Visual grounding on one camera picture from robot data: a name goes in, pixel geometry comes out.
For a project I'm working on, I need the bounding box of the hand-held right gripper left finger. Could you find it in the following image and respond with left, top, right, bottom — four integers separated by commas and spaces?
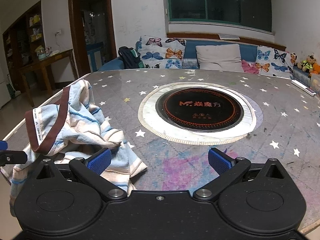
35, 148, 128, 202

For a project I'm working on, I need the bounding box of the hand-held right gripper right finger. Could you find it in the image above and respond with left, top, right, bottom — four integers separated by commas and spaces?
193, 148, 285, 201

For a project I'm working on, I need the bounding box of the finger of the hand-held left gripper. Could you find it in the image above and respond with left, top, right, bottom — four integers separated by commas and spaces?
0, 141, 28, 167

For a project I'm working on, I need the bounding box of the blue white striped shirt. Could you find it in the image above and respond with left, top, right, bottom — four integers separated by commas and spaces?
0, 79, 148, 209

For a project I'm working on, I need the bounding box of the white round cooker surround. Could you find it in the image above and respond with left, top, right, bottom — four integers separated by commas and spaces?
138, 82, 257, 145

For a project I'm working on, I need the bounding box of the grey star-printed table cover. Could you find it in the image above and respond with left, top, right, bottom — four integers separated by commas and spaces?
0, 68, 320, 233

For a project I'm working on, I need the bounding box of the black round induction cooker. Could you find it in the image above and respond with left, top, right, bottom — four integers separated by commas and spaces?
155, 88, 245, 132

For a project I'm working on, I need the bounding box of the white mop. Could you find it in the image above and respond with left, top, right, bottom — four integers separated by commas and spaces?
9, 82, 22, 98

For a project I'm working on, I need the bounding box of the white refrigerator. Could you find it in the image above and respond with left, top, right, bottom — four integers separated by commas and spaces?
0, 67, 12, 109

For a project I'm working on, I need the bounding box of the pink cloth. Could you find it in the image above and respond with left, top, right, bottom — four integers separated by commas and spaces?
241, 59, 259, 74

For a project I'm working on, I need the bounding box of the wooden side table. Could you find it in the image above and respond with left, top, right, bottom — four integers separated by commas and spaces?
19, 49, 78, 107

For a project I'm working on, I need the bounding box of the grey pillow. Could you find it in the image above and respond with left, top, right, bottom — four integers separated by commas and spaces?
195, 44, 244, 72

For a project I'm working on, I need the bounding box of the blue white cabinet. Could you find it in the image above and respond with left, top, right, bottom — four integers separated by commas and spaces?
86, 42, 104, 72

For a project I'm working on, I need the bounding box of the black backpack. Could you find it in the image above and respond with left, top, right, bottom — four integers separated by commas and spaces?
118, 46, 142, 70

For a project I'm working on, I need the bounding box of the white power strip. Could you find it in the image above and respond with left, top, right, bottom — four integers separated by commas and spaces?
291, 79, 317, 97

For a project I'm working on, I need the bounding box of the butterfly print pillow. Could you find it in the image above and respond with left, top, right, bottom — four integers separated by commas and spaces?
137, 36, 187, 69
257, 45, 295, 79

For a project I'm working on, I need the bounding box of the blue sofa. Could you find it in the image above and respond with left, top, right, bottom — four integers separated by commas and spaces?
96, 38, 320, 80

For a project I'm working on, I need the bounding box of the clear toy storage box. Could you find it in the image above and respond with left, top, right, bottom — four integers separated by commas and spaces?
310, 74, 320, 93

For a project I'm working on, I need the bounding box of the wooden shelf unit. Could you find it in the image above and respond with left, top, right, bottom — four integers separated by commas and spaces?
2, 1, 47, 90

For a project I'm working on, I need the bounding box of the wooden sofa ledge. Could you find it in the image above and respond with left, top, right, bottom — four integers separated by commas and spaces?
166, 32, 287, 53

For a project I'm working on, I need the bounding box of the brown teddy bear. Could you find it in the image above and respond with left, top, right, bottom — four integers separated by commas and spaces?
297, 54, 317, 73

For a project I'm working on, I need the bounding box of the green-framed window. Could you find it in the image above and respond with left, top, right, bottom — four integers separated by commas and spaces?
166, 0, 273, 33

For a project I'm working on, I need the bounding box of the wooden door frame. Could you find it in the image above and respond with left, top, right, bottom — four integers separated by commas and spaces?
67, 0, 118, 80

